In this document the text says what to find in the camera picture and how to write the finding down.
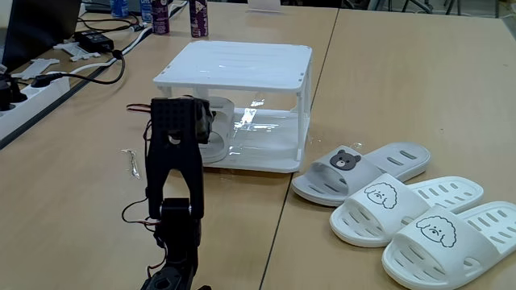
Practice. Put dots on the white flat plastic bracket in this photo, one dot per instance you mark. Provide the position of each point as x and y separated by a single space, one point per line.
34 67
76 50

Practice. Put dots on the black monitor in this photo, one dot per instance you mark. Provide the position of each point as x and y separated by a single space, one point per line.
40 28

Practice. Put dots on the white power strip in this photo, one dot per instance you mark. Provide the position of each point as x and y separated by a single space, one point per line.
36 102

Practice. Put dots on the clear tape strip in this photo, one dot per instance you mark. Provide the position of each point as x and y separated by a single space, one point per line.
133 165

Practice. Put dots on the purple drink can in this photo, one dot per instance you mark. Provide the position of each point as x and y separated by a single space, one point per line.
160 18
198 20

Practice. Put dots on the white two-shelf shoe rack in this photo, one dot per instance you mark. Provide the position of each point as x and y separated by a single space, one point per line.
242 64

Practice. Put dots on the white card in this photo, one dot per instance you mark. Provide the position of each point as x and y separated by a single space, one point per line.
264 5

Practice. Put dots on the black plug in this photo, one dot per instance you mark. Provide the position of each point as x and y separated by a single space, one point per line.
6 96

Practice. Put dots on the grey bear slipper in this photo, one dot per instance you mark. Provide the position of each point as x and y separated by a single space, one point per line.
350 177
223 117

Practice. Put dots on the black chair base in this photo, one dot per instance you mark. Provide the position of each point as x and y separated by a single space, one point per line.
356 3

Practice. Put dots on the white dog slipper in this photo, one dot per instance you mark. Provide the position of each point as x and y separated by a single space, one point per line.
375 213
443 258

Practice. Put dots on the black power adapter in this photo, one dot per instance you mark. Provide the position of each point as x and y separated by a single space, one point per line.
93 41

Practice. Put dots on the clear tape piece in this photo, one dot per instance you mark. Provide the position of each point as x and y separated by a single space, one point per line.
356 144

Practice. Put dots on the blue labelled bottle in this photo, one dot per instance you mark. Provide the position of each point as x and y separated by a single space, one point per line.
119 8
146 10

